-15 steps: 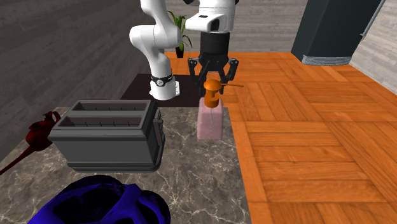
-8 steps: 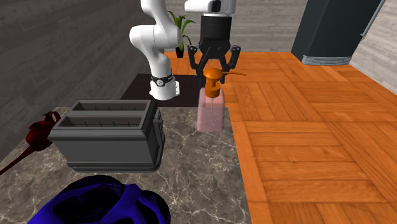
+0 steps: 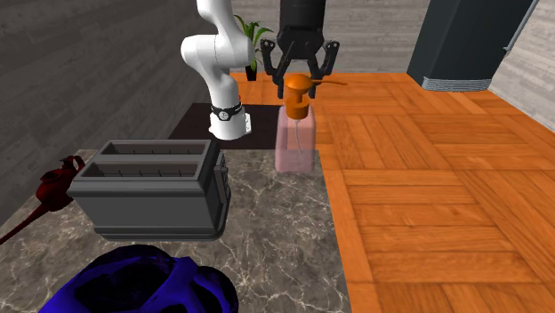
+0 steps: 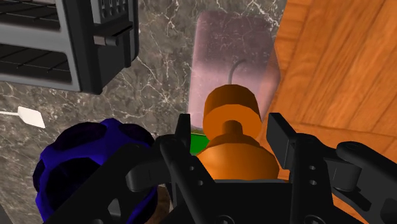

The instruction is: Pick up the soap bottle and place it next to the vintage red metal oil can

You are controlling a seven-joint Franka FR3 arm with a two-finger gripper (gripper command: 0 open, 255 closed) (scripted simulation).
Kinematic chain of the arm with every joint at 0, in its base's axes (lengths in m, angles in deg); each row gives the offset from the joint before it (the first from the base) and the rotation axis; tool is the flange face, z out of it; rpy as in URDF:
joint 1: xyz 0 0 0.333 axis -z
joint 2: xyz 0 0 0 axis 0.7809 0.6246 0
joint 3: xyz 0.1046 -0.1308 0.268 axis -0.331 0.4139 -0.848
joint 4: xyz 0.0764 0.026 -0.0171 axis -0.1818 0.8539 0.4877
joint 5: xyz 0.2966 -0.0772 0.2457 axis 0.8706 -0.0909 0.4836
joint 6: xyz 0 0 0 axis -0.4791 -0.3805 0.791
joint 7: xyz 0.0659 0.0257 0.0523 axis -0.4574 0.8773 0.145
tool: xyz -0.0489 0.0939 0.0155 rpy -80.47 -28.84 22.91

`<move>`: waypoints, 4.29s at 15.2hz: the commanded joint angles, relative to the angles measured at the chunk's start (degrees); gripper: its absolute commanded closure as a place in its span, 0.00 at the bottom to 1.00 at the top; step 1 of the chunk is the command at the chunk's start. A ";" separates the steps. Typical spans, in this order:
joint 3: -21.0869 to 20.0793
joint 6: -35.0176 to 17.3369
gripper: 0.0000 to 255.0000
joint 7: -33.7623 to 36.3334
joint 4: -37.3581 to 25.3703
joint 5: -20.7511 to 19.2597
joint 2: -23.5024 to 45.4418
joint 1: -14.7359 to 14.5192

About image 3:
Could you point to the pink soap dispenser orange pump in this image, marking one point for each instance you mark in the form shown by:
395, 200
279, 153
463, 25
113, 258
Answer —
295, 147

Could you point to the green potted plant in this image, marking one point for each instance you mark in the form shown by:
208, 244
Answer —
253, 32

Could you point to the dark robot stand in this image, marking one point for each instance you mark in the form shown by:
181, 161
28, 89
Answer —
193, 125

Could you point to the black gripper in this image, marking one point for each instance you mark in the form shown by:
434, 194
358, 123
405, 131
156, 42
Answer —
302, 21

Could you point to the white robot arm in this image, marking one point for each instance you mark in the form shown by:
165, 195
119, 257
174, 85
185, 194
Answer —
219, 52

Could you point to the blue crumpled shape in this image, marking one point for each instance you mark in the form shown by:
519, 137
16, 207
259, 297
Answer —
173, 281

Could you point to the dark tall fridge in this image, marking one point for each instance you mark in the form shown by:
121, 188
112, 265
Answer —
464, 39

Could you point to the grey toaster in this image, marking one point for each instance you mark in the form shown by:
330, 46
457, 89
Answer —
147, 201

